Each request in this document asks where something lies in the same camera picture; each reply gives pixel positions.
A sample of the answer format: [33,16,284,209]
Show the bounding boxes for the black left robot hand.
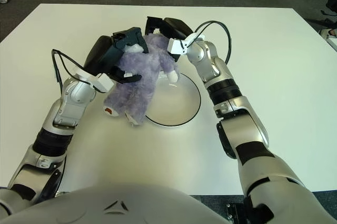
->
[83,26,150,84]

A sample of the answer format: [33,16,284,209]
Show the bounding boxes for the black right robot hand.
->
[144,16,193,63]

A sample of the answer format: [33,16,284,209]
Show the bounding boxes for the purple plush rabbit doll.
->
[102,33,181,128]

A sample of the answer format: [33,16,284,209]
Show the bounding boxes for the white plate with black rim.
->
[143,72,202,128]

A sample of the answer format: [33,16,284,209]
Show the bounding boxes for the black chair legs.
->
[305,9,337,28]

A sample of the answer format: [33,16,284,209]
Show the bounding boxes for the white shoe with dark ankle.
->
[319,28,337,40]

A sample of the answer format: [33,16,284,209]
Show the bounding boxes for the grey robot torso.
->
[0,183,232,224]

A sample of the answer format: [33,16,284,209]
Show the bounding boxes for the black bag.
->
[325,0,337,14]

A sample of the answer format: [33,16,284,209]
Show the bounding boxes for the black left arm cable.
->
[51,48,102,196]

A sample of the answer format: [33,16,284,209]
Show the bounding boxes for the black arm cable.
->
[196,21,232,64]
[51,48,102,196]

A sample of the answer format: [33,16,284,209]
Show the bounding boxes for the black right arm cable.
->
[196,21,232,64]

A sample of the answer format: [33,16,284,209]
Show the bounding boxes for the black stand bracket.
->
[226,202,247,224]

